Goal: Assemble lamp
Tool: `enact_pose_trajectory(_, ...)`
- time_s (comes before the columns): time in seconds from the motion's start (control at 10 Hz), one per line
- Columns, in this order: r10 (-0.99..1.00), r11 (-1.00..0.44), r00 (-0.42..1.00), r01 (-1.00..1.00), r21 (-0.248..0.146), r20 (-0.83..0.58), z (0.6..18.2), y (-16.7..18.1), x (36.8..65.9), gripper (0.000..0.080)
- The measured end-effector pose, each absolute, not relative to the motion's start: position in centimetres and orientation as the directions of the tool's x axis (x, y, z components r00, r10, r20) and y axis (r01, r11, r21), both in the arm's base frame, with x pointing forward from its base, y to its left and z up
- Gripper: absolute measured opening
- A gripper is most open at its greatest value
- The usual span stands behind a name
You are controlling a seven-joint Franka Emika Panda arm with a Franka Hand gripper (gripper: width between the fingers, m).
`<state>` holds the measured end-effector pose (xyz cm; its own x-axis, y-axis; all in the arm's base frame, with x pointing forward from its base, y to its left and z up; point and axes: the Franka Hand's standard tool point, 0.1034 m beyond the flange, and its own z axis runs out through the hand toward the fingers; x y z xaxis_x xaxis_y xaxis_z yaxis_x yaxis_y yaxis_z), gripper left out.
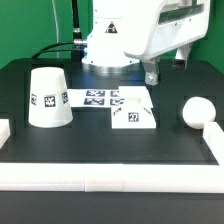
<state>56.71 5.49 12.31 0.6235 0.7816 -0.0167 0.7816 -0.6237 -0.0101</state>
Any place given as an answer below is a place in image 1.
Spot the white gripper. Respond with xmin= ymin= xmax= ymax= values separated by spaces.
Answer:
xmin=123 ymin=0 xmax=210 ymax=85

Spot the white lamp bulb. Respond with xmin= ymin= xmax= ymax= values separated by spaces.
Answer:
xmin=182 ymin=97 xmax=216 ymax=129

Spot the white lamp base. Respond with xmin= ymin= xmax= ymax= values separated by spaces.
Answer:
xmin=111 ymin=86 xmax=156 ymax=129

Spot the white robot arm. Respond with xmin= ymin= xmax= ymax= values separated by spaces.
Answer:
xmin=82 ymin=0 xmax=210 ymax=85

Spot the white lamp shade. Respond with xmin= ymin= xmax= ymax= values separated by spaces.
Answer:
xmin=28 ymin=67 xmax=73 ymax=128

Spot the white marker sheet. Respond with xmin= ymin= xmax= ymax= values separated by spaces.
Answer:
xmin=68 ymin=89 xmax=124 ymax=108

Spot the white right wall block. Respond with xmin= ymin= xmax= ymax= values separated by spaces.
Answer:
xmin=203 ymin=122 xmax=224 ymax=167

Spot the white wall block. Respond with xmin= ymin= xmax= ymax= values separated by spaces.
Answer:
xmin=0 ymin=119 xmax=10 ymax=149
xmin=203 ymin=122 xmax=224 ymax=167

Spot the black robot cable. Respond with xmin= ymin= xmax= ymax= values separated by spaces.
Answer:
xmin=31 ymin=0 xmax=88 ymax=59

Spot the thin white cable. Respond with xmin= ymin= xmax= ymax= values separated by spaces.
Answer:
xmin=51 ymin=0 xmax=61 ymax=59

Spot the white front rail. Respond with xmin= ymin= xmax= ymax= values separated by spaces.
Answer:
xmin=0 ymin=163 xmax=224 ymax=193

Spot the white left wall block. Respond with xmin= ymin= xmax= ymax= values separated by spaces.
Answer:
xmin=0 ymin=119 xmax=10 ymax=149

